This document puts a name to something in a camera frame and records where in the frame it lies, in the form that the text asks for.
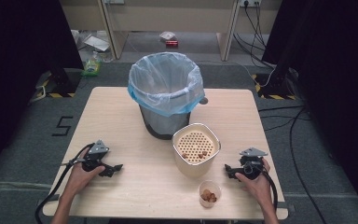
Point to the small clear plastic cup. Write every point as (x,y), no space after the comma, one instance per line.
(205,202)

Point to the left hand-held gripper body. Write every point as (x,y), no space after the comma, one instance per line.
(95,157)

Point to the grey round table grommet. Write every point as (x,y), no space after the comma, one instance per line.
(203,100)

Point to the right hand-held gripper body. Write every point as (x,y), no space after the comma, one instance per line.
(251,161)

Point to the white paper sheets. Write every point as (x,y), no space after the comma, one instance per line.
(97,43)

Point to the grey trash bin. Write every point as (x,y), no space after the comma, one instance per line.
(164,124)

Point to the brown food pieces in cup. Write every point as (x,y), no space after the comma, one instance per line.
(209,196)

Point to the cream container with perforated insert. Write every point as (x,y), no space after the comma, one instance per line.
(195,161)

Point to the brown food scraps in container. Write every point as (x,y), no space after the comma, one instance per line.
(202,154)

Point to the small red box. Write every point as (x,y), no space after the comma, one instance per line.
(172,43)

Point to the person's left hand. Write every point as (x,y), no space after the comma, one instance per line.
(81,179)

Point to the black stand base striped tape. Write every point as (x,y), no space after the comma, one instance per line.
(60,84)
(275,88)

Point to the person's right hand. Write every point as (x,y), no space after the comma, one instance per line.
(256,188)

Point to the black curtain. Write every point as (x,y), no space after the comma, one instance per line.
(338,77)
(18,62)

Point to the white wall socket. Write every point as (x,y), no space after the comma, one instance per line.
(250,2)

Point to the white crumpled packet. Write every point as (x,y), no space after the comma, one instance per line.
(167,35)

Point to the translucent blue bin bag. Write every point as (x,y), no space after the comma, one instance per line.
(164,84)

